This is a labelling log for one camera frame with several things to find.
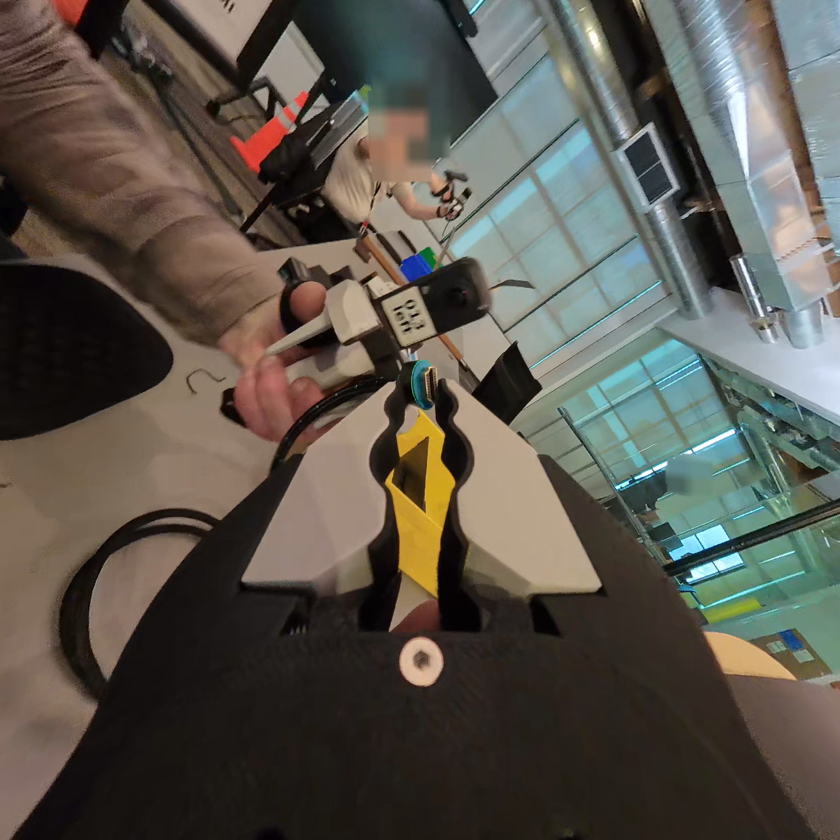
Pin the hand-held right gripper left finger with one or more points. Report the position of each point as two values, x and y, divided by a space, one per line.
315 525

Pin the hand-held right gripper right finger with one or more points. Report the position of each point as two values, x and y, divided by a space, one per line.
525 525

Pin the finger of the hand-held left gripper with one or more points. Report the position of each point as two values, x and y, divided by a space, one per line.
344 394

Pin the yellow plastic bin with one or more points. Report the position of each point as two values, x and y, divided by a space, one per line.
418 525

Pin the person's left forearm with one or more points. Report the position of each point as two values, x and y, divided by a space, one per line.
131 171

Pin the person's left hand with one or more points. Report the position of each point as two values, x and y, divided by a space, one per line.
263 381

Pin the small blue bin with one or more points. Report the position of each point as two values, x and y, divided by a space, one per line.
418 267

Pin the black office chair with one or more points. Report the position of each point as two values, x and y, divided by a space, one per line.
512 383

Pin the black stand pole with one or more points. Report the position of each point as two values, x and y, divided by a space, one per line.
761 532

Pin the black monitor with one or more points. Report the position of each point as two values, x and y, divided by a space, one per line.
407 59

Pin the orange striped traffic cone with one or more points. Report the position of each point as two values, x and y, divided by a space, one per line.
269 138

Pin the black textured pad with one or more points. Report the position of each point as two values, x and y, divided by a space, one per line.
72 348

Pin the black board with wooden edge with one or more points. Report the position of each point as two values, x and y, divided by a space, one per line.
788 748

